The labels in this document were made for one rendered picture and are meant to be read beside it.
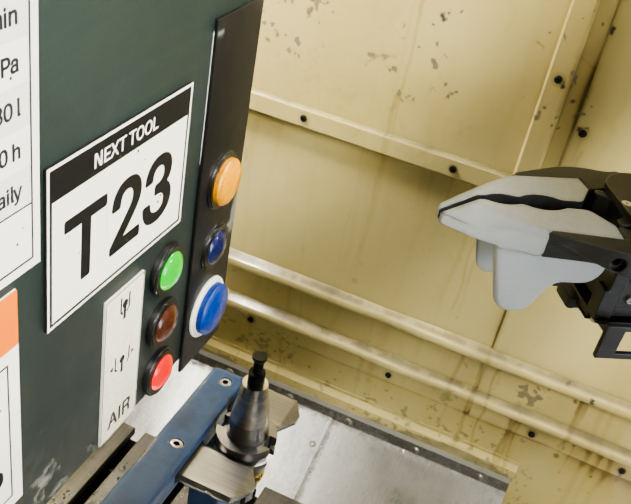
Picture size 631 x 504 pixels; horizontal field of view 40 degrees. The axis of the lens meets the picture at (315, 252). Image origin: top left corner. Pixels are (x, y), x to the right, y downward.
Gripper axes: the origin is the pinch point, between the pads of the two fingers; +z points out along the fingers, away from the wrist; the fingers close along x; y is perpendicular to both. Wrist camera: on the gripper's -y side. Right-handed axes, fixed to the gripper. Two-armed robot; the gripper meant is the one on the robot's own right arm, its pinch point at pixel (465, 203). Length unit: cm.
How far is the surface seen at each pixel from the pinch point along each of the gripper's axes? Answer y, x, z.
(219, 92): -5.3, -1.0, 13.5
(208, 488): 43.9, 18.1, 8.8
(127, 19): -10.5, -7.6, 17.5
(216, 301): 7.0, -0.5, 12.4
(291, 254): 52, 71, -6
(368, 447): 81, 59, -22
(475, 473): 79, 52, -38
